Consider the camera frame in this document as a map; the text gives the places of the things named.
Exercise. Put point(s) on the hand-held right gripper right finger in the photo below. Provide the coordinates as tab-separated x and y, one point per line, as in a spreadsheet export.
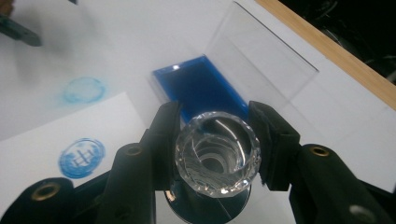
317	186

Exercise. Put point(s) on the large white table cover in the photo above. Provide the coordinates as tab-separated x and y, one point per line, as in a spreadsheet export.
149	31

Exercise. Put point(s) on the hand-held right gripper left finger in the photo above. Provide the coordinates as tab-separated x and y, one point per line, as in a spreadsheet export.
134	180

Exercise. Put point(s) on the white paper sheet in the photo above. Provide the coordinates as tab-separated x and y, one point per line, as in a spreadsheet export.
46	130

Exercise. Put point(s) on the blue ink pad clear case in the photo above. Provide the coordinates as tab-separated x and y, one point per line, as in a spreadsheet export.
199	87

